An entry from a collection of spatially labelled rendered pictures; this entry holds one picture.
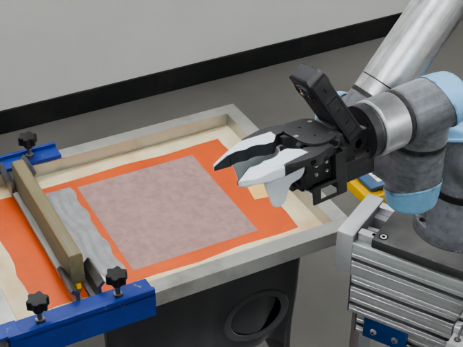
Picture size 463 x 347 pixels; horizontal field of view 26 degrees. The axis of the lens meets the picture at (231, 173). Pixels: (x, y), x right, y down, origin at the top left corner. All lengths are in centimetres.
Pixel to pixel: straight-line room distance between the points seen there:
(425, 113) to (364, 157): 10
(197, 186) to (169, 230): 18
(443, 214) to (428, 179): 36
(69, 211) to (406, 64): 109
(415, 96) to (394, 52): 16
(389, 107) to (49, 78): 323
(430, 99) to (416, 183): 12
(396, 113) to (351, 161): 8
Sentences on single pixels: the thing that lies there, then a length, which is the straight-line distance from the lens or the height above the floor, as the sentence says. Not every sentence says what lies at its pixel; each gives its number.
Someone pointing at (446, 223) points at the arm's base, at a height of 131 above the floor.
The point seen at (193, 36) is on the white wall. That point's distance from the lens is 459.
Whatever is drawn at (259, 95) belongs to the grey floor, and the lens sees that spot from 461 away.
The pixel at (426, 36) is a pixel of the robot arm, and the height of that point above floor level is 169.
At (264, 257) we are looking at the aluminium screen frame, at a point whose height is 99.
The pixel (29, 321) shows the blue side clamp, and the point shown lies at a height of 100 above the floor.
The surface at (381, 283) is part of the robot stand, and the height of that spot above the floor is 113.
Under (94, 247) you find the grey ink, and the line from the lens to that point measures 220.
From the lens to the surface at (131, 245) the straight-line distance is 220.
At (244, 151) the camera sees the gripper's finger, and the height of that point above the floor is 168.
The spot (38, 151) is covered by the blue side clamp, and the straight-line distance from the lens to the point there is 245.
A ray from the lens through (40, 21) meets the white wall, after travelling 427.
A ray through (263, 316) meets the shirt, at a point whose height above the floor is 73.
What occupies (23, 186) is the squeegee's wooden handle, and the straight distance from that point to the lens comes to 226.
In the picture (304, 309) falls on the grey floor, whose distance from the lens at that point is 346.
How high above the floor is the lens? 233
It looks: 35 degrees down
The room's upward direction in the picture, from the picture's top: straight up
